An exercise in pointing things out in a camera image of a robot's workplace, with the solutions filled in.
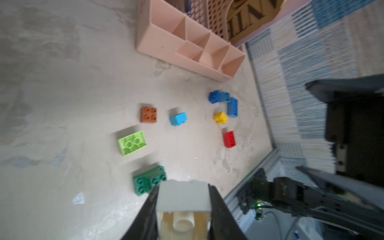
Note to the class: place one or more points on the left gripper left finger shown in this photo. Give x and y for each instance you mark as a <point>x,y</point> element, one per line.
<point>144,227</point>

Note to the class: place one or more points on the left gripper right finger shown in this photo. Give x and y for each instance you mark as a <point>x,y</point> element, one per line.
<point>223,225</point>

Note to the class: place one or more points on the cream square lego brick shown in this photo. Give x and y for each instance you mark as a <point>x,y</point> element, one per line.
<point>183,210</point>

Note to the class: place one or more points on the long green lego brick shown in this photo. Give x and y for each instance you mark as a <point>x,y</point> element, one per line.
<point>141,182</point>

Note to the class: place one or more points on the bright green square lego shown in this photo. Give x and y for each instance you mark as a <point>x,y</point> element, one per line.
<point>156,177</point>

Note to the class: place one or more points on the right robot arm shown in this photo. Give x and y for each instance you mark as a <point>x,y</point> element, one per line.
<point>348,191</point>

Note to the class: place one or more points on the red lego brick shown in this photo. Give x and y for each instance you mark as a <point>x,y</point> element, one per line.
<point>229,139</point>

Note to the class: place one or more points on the lime green lego brick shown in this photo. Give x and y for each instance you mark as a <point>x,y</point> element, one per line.
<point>132,143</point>

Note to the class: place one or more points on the yellow lego brick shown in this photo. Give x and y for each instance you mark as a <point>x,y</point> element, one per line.
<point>221,118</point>

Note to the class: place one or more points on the light blue lego brick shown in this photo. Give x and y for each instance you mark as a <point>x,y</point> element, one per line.
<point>179,119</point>

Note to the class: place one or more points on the brown square lego brick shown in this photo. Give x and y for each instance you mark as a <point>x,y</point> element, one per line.
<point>148,115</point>

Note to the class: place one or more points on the long blue lego brick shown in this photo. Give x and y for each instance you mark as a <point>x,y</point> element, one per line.
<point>233,108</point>

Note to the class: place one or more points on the medium blue square lego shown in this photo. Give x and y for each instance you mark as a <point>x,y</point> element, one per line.
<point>225,97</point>

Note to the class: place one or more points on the dark blue lego brick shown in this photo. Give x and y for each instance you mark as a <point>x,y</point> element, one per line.
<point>215,97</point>

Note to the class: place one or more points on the pink desk file organizer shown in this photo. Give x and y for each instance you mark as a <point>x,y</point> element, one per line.
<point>204,37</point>

